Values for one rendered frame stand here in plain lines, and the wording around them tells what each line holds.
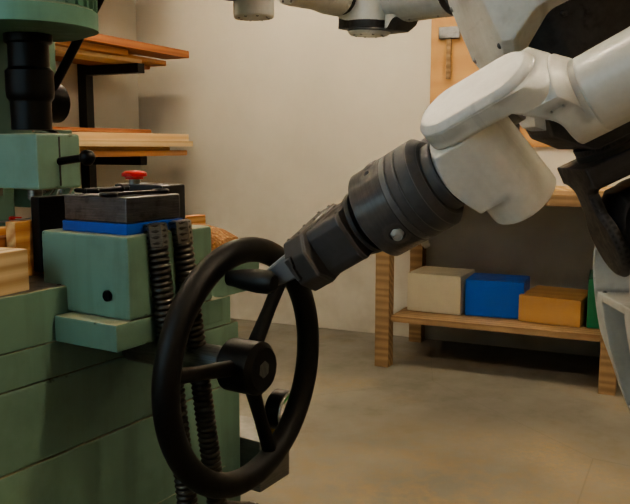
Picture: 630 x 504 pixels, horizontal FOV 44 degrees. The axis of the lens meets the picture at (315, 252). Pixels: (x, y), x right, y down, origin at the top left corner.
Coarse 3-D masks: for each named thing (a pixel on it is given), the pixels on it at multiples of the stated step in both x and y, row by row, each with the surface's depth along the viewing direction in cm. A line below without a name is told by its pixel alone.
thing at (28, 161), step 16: (0, 144) 100; (16, 144) 98; (32, 144) 97; (48, 144) 98; (64, 144) 100; (0, 160) 100; (16, 160) 99; (32, 160) 97; (48, 160) 98; (0, 176) 101; (16, 176) 99; (32, 176) 97; (48, 176) 98; (64, 176) 100; (80, 176) 103; (32, 192) 102
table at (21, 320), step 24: (48, 288) 86; (216, 288) 110; (0, 312) 80; (24, 312) 83; (48, 312) 85; (72, 312) 87; (216, 312) 95; (0, 336) 80; (24, 336) 83; (48, 336) 86; (72, 336) 85; (96, 336) 83; (120, 336) 82; (144, 336) 85
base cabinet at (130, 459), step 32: (192, 416) 108; (224, 416) 114; (96, 448) 93; (128, 448) 97; (192, 448) 108; (224, 448) 114; (0, 480) 82; (32, 480) 85; (64, 480) 89; (96, 480) 93; (128, 480) 98; (160, 480) 103
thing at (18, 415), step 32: (32, 384) 85; (64, 384) 88; (96, 384) 92; (128, 384) 97; (0, 416) 81; (32, 416) 85; (64, 416) 88; (96, 416) 92; (128, 416) 97; (0, 448) 81; (32, 448) 85; (64, 448) 89
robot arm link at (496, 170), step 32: (512, 128) 66; (384, 160) 70; (416, 160) 68; (448, 160) 66; (480, 160) 65; (512, 160) 66; (416, 192) 67; (448, 192) 68; (480, 192) 67; (512, 192) 67; (544, 192) 67; (416, 224) 69; (448, 224) 70
